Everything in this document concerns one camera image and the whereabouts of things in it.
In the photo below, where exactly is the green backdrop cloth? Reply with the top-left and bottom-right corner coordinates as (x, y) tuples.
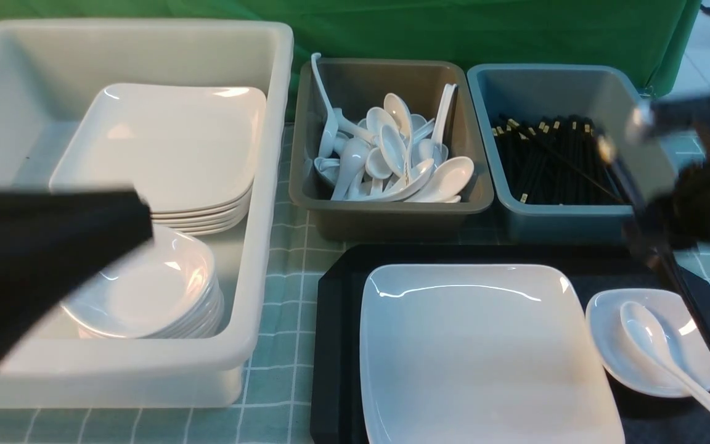
(0, 1), (700, 120)

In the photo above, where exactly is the white soup spoon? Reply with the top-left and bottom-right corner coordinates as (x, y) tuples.
(620, 301), (710, 412)

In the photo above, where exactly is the small white sauce bowl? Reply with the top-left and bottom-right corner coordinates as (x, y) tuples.
(586, 289), (710, 398)

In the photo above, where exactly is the black serving tray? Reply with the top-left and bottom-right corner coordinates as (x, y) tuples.
(309, 244), (710, 443)

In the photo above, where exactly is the grey spoon bin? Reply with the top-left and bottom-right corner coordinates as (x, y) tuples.
(288, 58), (495, 242)

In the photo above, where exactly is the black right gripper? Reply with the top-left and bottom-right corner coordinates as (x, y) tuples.
(629, 93), (710, 250)

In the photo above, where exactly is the green checkered tablecloth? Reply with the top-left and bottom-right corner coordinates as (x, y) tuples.
(0, 123), (710, 444)

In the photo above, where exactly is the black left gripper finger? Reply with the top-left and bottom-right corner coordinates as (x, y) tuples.
(0, 188), (153, 362)

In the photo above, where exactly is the black chopstick pair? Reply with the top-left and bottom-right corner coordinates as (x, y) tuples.
(595, 129), (710, 352)

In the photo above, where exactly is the large white rice plate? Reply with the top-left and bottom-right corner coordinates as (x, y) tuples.
(359, 264), (625, 443)

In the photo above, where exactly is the stack of white square plates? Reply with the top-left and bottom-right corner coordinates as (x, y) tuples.
(49, 83), (267, 236)

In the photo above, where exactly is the blue-grey chopstick bin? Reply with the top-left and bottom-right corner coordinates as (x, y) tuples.
(466, 64), (701, 245)

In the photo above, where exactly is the pile of white spoons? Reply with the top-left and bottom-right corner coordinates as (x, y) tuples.
(310, 53), (475, 204)

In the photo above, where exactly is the stack of small white bowls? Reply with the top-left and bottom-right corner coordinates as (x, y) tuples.
(62, 224), (223, 339)

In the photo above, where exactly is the pile of black chopsticks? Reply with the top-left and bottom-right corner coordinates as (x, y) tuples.
(491, 113), (626, 205)

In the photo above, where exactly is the large white plastic tub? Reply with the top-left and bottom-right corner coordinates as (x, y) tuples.
(0, 18), (294, 409)

